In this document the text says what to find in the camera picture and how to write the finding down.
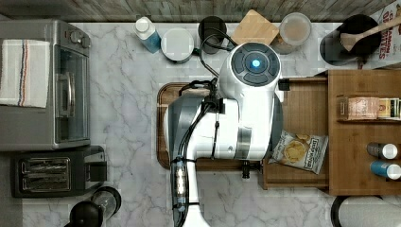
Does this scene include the wooden drawer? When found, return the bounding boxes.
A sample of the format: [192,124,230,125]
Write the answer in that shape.
[259,77,329,190]

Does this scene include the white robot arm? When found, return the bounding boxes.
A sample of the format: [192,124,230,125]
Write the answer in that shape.
[164,42,282,227]

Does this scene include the wooden drawer organizer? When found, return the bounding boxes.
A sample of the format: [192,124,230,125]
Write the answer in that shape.
[328,70,401,196]

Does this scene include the wooden cutting board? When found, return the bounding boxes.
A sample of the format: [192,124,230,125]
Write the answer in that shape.
[157,80,265,171]

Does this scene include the green mug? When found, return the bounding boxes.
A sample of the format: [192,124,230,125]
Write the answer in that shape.
[161,27,195,63]

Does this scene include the dark grey cup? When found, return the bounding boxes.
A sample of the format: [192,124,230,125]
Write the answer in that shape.
[198,16,227,54]

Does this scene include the teal canister with wooden lid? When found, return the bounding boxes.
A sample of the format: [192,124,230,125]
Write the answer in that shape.
[231,9,279,45]

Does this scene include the blue bottle with white cap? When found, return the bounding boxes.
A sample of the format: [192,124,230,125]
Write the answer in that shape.
[133,17,161,53]

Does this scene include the bag of chips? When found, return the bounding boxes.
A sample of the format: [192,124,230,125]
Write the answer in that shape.
[269,131,329,174]

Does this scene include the glass jar of granola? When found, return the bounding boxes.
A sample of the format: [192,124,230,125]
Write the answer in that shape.
[271,12,311,55]

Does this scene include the silver toaster oven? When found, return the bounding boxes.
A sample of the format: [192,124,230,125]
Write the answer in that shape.
[1,19,91,151]

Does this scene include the black two-slot toaster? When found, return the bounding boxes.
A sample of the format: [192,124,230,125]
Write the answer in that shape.
[11,146,107,198]

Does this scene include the black utensil holder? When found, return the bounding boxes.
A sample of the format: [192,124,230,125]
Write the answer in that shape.
[320,14,381,66]

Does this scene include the tea bag boxes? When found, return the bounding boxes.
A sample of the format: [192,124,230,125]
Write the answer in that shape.
[337,96,400,121]

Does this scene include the wooden spoon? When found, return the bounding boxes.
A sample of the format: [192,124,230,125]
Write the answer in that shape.
[340,17,401,51]

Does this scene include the paper towel roll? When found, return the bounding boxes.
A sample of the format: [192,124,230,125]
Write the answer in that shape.
[330,196,401,227]

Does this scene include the striped white dish towel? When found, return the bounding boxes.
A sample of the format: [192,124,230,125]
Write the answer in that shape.
[0,40,50,108]

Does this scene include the blue spice shaker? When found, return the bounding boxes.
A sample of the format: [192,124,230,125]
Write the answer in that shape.
[370,160,401,180]

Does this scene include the grey spice shaker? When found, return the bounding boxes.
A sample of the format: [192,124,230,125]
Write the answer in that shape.
[366,143,398,160]

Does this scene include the cereal box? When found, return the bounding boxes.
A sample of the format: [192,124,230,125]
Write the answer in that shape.
[363,0,401,69]

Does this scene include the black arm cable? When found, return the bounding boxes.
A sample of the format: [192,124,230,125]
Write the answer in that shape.
[169,26,238,227]

